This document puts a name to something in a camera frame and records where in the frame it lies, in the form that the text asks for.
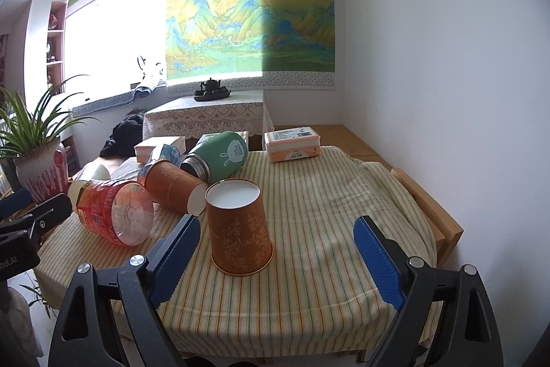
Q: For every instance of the striped tablecloth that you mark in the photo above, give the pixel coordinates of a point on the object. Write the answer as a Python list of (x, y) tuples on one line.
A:
[(309, 212)]

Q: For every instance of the red label plastic bottle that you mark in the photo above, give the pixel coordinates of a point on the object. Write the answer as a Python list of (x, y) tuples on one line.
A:
[(103, 208)]

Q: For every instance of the white cardboard box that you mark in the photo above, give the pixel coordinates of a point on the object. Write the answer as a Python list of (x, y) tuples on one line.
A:
[(159, 142)]

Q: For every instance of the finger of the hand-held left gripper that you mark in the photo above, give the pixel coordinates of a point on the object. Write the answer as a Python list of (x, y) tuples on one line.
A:
[(17, 202), (51, 210)]

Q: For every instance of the white wall shelf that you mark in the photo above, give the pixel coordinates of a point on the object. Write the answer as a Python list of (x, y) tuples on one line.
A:
[(41, 49)]

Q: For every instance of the black cloth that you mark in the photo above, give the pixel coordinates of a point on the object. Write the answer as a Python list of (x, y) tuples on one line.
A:
[(124, 135)]

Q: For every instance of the blue window seat cushion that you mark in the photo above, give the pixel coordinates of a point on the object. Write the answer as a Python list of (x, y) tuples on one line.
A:
[(103, 102)]

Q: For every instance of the landscape painting curtain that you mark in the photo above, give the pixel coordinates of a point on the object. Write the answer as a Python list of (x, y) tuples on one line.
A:
[(240, 6)]

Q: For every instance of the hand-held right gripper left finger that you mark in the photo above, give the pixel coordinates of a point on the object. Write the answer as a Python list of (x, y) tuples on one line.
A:
[(174, 259)]

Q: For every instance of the lace covered side table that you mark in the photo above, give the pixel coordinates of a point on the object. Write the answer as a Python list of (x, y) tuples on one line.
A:
[(206, 113)]

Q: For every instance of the wooden table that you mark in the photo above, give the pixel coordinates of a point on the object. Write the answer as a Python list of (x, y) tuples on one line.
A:
[(429, 212)]

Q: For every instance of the blue white cloth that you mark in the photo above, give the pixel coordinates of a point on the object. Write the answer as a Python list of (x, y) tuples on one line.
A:
[(148, 86)]

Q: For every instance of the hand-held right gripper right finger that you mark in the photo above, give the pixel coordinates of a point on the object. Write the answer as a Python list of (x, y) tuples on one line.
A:
[(378, 259)]

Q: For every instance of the green rabbit thermos bottle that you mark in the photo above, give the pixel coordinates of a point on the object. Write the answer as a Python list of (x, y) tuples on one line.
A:
[(223, 154)]

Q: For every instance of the red white plant pot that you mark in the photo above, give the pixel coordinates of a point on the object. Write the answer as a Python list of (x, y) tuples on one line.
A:
[(41, 173)]

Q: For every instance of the blue patterned packet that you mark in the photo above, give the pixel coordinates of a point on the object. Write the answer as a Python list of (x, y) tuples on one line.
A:
[(168, 154)]

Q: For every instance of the green leafy plant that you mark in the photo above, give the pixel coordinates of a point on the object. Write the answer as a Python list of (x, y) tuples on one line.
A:
[(30, 130)]

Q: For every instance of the dark tea tray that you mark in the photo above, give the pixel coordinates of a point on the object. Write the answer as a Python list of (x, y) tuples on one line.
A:
[(212, 95)]

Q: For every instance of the orange white tissue pack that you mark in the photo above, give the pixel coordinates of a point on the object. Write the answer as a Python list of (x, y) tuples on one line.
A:
[(292, 145)]

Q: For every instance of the dark teapot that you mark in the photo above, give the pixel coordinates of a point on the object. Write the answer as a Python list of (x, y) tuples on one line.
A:
[(210, 85)]

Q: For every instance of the orange floral paper cup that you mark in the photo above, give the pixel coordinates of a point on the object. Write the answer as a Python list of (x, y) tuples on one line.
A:
[(238, 233), (172, 184)]

